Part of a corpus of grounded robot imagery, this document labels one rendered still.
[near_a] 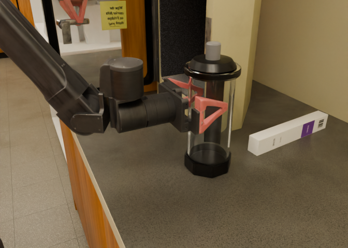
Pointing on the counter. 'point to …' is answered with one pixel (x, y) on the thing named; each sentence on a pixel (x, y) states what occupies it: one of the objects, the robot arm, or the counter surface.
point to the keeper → (208, 30)
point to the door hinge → (156, 33)
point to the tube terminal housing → (234, 37)
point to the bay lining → (181, 27)
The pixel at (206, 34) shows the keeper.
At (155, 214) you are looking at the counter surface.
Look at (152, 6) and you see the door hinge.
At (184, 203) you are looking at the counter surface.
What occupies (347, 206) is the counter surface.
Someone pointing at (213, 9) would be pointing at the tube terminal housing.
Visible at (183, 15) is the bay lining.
